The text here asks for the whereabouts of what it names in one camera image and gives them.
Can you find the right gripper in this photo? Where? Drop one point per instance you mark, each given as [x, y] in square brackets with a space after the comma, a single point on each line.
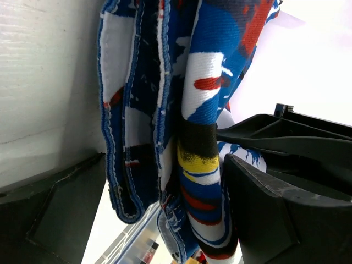
[309, 152]

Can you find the blue white patterned trousers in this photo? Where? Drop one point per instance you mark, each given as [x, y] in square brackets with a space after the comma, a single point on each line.
[167, 70]

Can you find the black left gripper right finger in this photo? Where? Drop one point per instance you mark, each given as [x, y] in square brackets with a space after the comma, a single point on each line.
[282, 218]

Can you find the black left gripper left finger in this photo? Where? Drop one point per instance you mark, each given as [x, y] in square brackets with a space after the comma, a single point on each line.
[50, 220]

